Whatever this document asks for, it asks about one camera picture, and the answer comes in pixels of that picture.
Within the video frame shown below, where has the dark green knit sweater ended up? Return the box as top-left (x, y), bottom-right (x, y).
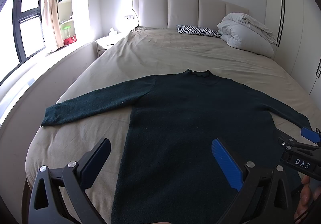
top-left (42, 70), bottom-right (310, 223)

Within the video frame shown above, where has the tissue box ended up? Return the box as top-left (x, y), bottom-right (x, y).
top-left (108, 27), bottom-right (121, 37)

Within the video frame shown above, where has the black framed window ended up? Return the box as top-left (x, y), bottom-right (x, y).
top-left (0, 0), bottom-right (46, 87)

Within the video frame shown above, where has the person right hand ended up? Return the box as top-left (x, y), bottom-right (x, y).
top-left (294, 176), bottom-right (313, 220)

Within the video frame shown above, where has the beige curtain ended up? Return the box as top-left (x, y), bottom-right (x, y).
top-left (41, 0), bottom-right (64, 52)

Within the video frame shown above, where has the white wall shelf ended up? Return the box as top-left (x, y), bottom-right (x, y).
top-left (57, 0), bottom-right (76, 44)

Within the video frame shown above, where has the white crumpled duvet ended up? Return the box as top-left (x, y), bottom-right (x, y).
top-left (217, 12), bottom-right (276, 58)

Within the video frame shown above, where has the white wardrobe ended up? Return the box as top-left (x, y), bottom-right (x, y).
top-left (265, 0), bottom-right (320, 106)

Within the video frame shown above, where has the beige padded headboard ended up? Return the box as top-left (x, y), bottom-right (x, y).
top-left (132, 0), bottom-right (249, 30)

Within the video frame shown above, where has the green lidded jar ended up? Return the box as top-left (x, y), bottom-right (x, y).
top-left (62, 25), bottom-right (71, 40)

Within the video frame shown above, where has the zebra print pillow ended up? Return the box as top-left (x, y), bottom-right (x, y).
top-left (176, 24), bottom-right (220, 38)

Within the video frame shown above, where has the white nightstand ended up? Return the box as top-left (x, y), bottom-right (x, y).
top-left (95, 33), bottom-right (125, 57)

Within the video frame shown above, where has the red box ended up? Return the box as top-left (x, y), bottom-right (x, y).
top-left (64, 35), bottom-right (77, 46)

